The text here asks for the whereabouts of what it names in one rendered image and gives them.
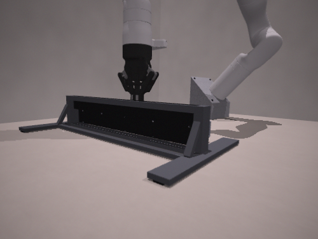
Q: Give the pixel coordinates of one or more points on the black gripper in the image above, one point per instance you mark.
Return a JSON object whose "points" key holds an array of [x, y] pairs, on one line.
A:
{"points": [[137, 68]]}

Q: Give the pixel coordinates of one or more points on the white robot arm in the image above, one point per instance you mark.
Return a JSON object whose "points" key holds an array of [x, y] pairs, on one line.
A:
{"points": [[265, 41]]}

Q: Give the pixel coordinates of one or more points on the dark grey rack frame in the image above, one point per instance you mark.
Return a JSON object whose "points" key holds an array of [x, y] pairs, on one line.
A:
{"points": [[157, 124]]}

